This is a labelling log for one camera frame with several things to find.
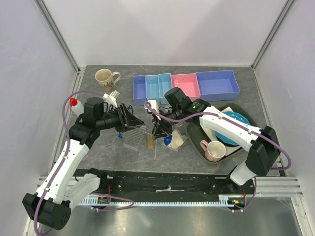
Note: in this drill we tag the brown test tube brush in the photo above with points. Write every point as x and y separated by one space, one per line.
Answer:
150 136

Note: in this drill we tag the pink mug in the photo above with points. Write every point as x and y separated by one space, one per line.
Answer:
214 151

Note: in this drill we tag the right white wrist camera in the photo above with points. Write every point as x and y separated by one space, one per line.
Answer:
151 106

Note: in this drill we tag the pink bin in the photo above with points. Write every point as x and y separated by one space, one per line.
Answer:
188 83

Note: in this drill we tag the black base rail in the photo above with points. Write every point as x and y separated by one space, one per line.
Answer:
149 187

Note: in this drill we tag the dark green tray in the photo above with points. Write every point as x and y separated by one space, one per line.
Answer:
195 134

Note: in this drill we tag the beige patterned mug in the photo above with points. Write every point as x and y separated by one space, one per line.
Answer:
107 79

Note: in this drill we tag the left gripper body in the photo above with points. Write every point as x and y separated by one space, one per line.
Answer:
120 126

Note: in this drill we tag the right light blue bin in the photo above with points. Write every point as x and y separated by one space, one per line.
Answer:
165 84

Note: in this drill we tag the blue dotted plate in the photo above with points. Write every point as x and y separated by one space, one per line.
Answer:
225 140

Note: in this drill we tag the bag of white gloves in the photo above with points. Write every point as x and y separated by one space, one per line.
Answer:
177 140

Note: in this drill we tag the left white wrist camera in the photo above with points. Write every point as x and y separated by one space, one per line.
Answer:
111 98

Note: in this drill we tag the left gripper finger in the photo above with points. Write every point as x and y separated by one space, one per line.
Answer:
133 121
127 110

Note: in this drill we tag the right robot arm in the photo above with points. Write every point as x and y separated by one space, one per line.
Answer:
262 145

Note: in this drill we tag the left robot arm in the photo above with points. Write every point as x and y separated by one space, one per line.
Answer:
53 202

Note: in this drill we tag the clear test tube rack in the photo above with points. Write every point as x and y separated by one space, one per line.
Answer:
133 138

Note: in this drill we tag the large purple bin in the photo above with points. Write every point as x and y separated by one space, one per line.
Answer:
218 85

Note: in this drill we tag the left light blue bin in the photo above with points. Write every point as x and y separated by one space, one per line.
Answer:
152 88

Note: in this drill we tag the light blue bin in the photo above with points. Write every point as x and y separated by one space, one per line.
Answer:
165 84
152 88

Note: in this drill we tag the blue base measuring cylinder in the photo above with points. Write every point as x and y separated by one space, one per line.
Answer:
166 140

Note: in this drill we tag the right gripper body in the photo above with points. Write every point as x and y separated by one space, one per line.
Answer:
161 123

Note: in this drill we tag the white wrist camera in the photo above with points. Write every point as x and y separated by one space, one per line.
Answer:
111 98
151 106

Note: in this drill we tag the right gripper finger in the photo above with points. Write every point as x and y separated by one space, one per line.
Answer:
167 130
156 132

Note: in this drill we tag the small purple bin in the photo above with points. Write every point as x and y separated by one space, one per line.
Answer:
139 90

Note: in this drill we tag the red cap wash bottle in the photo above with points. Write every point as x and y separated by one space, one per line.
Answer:
76 106

